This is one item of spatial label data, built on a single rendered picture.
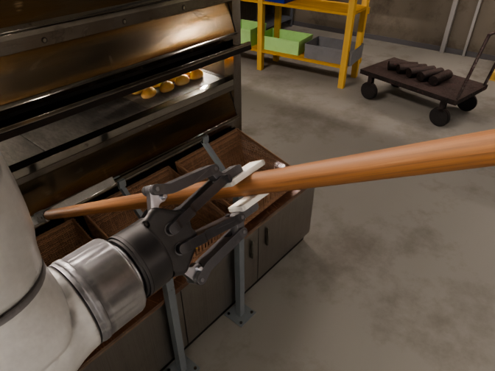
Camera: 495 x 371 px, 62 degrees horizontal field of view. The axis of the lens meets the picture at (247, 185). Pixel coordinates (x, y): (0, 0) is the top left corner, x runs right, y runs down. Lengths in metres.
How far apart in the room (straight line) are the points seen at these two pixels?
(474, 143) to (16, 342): 0.38
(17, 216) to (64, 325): 0.11
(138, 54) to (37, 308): 1.79
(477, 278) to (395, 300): 0.63
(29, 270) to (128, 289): 0.10
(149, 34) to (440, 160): 1.86
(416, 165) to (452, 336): 2.46
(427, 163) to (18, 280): 0.34
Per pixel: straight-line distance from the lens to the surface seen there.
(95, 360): 1.95
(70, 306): 0.39
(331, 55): 5.70
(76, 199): 1.50
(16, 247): 0.32
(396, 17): 7.85
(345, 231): 3.25
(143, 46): 2.10
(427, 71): 5.25
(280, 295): 2.74
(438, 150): 0.39
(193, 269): 0.49
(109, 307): 0.40
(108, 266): 0.41
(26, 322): 0.35
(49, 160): 1.99
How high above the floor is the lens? 2.11
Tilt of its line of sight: 36 degrees down
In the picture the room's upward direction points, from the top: straight up
